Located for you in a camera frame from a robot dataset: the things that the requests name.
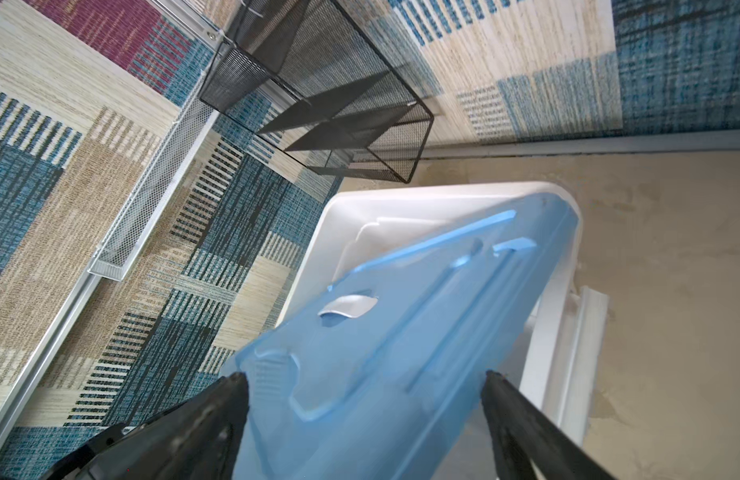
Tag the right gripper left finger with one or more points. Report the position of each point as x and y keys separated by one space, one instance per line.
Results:
x=196 y=439

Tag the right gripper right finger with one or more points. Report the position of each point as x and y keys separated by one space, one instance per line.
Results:
x=525 y=443

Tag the white plastic storage bin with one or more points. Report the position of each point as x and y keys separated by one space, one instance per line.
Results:
x=552 y=362

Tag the blue plastic bin lid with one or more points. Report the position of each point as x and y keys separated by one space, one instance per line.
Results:
x=376 y=377

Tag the white wire mesh basket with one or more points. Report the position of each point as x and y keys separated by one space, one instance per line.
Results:
x=142 y=210

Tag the black wire mesh shelf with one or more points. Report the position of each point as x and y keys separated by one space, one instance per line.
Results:
x=334 y=86

